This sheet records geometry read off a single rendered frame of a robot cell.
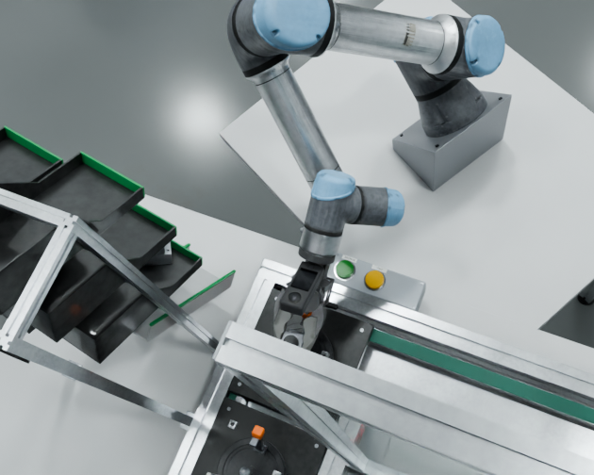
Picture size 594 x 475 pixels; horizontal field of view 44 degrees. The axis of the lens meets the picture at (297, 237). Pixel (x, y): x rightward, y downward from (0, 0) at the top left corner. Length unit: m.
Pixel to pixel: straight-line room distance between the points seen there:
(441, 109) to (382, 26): 0.33
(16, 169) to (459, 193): 1.02
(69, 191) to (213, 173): 1.75
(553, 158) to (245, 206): 1.32
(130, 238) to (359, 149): 0.76
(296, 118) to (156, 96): 1.76
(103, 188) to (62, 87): 2.19
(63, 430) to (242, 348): 1.32
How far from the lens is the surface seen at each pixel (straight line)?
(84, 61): 3.37
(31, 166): 1.24
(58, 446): 1.82
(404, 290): 1.59
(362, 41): 1.36
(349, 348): 1.55
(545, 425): 1.60
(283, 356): 0.51
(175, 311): 1.38
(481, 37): 1.50
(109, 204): 1.14
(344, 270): 1.60
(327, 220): 1.33
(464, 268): 1.72
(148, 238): 1.28
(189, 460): 1.60
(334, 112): 1.90
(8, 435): 1.88
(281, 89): 1.42
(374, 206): 1.37
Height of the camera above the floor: 2.48
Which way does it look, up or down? 67 degrees down
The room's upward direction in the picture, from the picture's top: 24 degrees counter-clockwise
